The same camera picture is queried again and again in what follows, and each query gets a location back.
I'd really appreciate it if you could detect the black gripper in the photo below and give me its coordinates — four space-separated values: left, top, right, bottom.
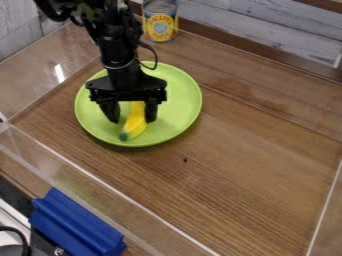
84 64 169 124

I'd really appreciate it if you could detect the yellow toy banana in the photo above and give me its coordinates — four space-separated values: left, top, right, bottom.
118 101 147 141

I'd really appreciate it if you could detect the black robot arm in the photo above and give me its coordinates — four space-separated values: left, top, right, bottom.
33 0 167 123

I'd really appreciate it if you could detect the green round plate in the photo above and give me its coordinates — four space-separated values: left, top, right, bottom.
73 63 203 148

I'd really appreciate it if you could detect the yellow labelled tin can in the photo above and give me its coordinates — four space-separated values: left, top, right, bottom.
141 0 179 43

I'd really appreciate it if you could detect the blue plastic clamp block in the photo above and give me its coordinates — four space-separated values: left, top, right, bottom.
29 188 126 256

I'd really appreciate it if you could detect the clear acrylic enclosure wall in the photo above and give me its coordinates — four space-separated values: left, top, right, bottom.
0 113 219 256

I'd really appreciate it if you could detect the black cable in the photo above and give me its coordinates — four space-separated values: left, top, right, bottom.
0 225 34 256

